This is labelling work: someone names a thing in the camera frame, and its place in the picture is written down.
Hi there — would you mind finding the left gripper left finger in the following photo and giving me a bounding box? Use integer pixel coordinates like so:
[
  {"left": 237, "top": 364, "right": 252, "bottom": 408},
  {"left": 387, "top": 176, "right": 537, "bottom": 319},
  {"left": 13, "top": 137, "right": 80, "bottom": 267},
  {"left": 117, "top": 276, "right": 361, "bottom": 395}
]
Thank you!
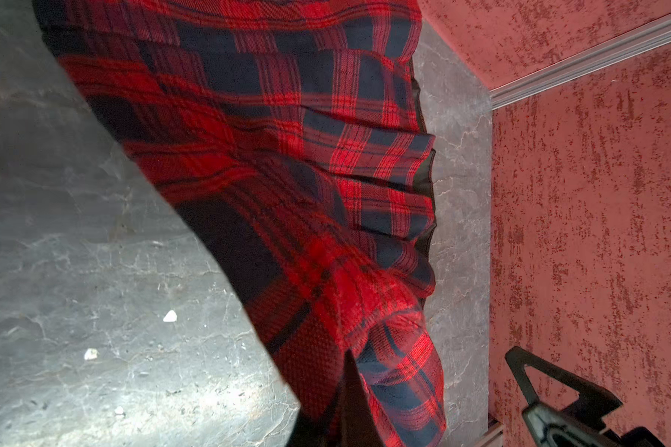
[{"left": 287, "top": 351, "right": 383, "bottom": 447}]

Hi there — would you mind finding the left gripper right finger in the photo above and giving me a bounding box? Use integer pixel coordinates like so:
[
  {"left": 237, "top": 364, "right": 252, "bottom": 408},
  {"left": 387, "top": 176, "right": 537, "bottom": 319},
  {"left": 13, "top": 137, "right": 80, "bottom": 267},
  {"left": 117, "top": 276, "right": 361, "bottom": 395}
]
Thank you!
[{"left": 505, "top": 346, "right": 664, "bottom": 447}]

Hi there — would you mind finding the red plaid skirt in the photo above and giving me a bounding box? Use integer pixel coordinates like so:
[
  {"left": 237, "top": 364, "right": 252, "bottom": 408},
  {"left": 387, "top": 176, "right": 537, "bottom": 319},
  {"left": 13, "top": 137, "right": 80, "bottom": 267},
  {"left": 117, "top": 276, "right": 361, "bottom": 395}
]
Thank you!
[{"left": 33, "top": 1, "right": 447, "bottom": 446}]

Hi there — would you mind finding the right aluminium corner post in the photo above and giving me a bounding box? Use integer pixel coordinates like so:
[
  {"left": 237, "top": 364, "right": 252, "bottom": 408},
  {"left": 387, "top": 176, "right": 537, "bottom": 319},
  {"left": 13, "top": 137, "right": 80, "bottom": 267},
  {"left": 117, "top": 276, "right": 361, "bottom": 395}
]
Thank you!
[{"left": 490, "top": 13, "right": 671, "bottom": 110}]

